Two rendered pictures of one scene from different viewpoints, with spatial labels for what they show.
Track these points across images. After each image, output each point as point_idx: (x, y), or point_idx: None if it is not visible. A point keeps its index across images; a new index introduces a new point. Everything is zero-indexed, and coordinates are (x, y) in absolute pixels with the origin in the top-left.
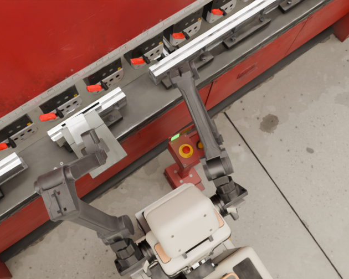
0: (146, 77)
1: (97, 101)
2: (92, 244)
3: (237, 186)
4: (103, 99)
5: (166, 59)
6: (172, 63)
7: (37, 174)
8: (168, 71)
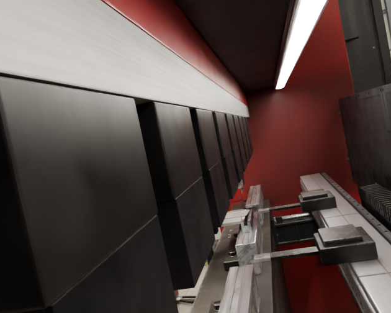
0: (262, 299)
1: (248, 222)
2: None
3: None
4: (250, 233)
5: (246, 280)
6: (229, 284)
7: (237, 230)
8: None
